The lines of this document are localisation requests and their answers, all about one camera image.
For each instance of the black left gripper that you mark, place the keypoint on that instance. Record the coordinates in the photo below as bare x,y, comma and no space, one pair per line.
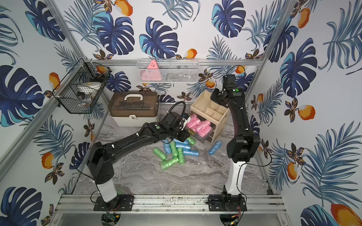
183,135

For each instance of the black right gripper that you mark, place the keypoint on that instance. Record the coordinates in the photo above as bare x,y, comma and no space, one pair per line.
213,97

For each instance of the pink roll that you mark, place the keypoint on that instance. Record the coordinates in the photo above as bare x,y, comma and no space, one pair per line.
201,126
195,121
205,131

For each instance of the beige drawer organizer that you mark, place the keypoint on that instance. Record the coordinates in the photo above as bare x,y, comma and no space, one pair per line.
206,109

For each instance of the green roll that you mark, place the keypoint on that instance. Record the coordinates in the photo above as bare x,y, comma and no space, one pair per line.
191,141
173,149
167,164
160,154
181,156

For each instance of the clear top drawer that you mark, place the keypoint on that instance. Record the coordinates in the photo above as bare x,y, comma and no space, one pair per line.
196,136

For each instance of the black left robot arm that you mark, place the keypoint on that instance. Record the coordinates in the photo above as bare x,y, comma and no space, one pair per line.
103,156

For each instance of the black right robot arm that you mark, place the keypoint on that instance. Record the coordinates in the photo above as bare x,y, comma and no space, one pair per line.
239,150

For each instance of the blue roll top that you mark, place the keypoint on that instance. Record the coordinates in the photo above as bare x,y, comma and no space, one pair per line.
186,142

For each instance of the blue roll middle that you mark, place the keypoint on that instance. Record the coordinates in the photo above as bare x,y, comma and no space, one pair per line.
183,146

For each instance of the blue roll left upright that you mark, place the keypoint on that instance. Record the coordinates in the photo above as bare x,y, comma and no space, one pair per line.
167,148

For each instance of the blue roll lower right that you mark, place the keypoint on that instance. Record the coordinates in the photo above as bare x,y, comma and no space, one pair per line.
190,152

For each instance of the brown lidded storage box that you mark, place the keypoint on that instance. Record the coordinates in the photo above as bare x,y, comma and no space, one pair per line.
134,108

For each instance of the pink triangle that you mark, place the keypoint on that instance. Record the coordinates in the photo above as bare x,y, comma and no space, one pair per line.
152,73

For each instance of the white tape roll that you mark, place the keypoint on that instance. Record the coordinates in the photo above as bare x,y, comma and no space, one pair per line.
89,87

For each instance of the clear wall tray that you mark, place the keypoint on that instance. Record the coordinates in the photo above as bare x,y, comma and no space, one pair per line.
173,70

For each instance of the black wire basket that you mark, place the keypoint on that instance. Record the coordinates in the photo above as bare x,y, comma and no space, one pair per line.
67,94

